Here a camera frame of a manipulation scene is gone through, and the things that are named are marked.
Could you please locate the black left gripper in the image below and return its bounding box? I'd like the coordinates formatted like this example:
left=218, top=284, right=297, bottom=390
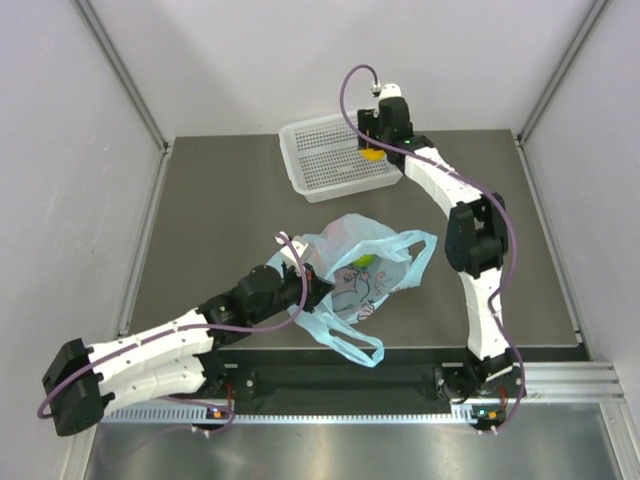
left=251, top=262, right=334, bottom=325

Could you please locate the yellow orange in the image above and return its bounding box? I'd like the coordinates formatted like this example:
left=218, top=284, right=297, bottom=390
left=360, top=148, right=386, bottom=162

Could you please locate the green pear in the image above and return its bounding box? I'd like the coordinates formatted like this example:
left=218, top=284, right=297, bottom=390
left=352, top=254, right=376, bottom=268

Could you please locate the light blue plastic bag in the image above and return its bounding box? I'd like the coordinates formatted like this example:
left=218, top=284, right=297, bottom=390
left=294, top=214, right=437, bottom=368

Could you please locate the red apple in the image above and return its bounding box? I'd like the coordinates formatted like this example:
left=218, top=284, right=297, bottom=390
left=327, top=221, right=356, bottom=243

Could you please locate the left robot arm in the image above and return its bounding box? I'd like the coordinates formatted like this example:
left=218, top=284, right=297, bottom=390
left=37, top=265, right=334, bottom=437

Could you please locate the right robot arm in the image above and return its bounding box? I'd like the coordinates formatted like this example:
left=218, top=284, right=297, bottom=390
left=356, top=96, right=516, bottom=403

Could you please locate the white perforated plastic basket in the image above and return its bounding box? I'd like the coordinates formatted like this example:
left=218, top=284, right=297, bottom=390
left=278, top=114, right=401, bottom=203

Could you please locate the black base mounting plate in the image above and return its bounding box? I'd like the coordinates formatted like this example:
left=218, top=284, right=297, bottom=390
left=199, top=348, right=462, bottom=415

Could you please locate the dark grey table mat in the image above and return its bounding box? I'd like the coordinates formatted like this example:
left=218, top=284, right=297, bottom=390
left=129, top=130, right=587, bottom=361

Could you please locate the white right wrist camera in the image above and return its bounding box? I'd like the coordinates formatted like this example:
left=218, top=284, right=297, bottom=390
left=371, top=82, right=402, bottom=101

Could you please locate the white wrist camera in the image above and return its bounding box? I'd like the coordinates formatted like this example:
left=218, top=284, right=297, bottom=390
left=275, top=231, right=310, bottom=268
left=371, top=82, right=402, bottom=101

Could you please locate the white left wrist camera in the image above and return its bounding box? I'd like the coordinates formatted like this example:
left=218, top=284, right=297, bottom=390
left=275, top=231, right=310, bottom=268

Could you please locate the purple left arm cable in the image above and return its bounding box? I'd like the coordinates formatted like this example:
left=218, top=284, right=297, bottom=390
left=37, top=230, right=310, bottom=435

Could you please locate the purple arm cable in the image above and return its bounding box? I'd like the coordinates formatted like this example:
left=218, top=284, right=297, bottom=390
left=37, top=230, right=310, bottom=435
left=339, top=64, right=527, bottom=434

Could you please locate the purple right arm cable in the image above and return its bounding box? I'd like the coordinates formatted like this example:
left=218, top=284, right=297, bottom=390
left=339, top=64, right=527, bottom=434

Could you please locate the grey slotted cable duct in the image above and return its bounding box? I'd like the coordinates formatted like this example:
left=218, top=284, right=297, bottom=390
left=102, top=402, right=504, bottom=426

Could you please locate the right aluminium frame post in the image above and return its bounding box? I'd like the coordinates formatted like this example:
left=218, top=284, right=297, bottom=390
left=515, top=0, right=611, bottom=149

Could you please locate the aluminium frame post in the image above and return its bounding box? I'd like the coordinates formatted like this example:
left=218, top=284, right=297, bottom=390
left=71, top=0, right=169, bottom=152
left=515, top=0, right=611, bottom=149

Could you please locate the left aluminium frame post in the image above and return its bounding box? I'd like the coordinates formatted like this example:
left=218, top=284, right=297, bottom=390
left=71, top=0, right=169, bottom=152

